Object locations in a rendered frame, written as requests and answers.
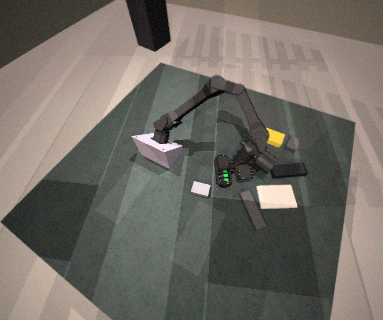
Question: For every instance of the cream flat sheet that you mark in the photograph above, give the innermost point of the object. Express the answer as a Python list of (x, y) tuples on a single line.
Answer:
[(276, 197)]

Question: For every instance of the yellow rectangular block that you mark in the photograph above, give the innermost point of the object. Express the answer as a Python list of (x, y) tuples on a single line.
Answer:
[(275, 138)]

